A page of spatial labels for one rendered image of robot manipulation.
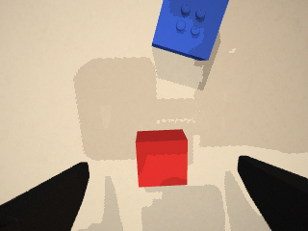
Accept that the red block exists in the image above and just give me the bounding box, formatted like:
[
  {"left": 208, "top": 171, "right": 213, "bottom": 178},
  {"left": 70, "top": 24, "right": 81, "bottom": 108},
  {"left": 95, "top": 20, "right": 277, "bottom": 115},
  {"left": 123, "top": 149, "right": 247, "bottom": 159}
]
[{"left": 136, "top": 129, "right": 188, "bottom": 187}]

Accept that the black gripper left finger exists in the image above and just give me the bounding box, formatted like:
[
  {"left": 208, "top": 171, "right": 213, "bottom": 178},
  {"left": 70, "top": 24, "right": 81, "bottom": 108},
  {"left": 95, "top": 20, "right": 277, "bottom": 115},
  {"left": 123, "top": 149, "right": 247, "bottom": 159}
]
[{"left": 0, "top": 162, "right": 90, "bottom": 231}]

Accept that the blue toy brick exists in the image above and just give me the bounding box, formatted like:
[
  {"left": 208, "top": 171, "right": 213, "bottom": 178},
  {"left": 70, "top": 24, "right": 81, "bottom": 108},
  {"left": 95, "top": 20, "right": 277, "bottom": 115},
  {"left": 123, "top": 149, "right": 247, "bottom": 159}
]
[{"left": 151, "top": 0, "right": 229, "bottom": 61}]

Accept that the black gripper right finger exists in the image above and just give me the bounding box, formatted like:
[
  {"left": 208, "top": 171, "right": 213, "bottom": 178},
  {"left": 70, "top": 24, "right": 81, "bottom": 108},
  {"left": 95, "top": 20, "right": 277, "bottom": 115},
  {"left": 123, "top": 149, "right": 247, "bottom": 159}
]
[{"left": 237, "top": 155, "right": 308, "bottom": 231}]

